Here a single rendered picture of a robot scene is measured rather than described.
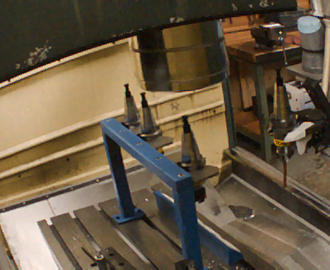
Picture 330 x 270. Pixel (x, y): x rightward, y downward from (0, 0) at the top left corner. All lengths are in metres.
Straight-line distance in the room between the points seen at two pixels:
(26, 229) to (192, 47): 1.27
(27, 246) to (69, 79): 0.66
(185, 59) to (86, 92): 1.14
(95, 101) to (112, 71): 0.12
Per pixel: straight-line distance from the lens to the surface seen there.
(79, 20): 0.67
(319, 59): 1.98
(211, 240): 1.39
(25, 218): 1.94
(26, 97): 1.85
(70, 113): 1.91
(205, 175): 1.15
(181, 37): 0.79
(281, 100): 1.01
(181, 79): 0.81
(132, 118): 1.47
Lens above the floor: 1.75
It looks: 23 degrees down
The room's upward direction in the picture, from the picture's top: 9 degrees counter-clockwise
